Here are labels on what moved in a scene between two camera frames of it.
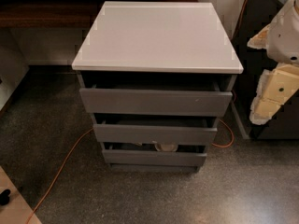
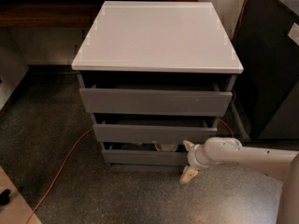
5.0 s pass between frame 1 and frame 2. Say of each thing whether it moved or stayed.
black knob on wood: stayed
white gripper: moved
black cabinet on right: stayed
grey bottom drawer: stayed
